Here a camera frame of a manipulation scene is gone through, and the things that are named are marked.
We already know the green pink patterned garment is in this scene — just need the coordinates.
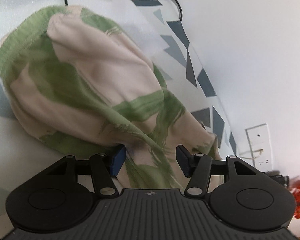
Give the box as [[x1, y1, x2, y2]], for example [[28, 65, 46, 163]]
[[0, 6, 220, 189]]

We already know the black water bottle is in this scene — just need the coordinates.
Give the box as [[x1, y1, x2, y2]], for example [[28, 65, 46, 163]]
[[264, 170, 290, 188]]

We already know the geometric patterned table mat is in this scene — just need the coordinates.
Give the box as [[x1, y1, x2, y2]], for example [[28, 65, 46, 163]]
[[0, 0, 237, 159]]

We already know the white charger cable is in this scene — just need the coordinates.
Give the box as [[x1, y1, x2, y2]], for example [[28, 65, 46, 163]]
[[238, 148, 265, 160]]

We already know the white wall socket panel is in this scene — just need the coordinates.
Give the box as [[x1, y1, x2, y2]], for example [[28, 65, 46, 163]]
[[245, 124, 273, 172]]

